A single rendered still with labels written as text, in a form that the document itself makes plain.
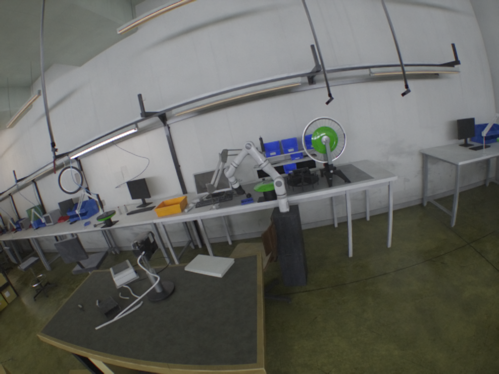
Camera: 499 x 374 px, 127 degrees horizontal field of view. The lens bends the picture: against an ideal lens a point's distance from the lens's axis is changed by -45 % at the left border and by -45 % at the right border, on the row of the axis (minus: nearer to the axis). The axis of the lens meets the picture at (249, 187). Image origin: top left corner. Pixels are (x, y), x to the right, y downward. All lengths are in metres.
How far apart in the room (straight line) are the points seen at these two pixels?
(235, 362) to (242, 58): 3.15
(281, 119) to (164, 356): 2.85
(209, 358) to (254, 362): 0.17
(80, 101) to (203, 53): 2.51
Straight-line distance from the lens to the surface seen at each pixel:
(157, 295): 1.27
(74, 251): 2.88
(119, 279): 1.52
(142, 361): 1.02
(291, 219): 2.02
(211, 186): 2.36
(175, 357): 0.95
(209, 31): 3.46
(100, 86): 4.31
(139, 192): 3.58
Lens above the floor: 1.69
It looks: 16 degrees down
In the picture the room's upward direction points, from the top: 13 degrees counter-clockwise
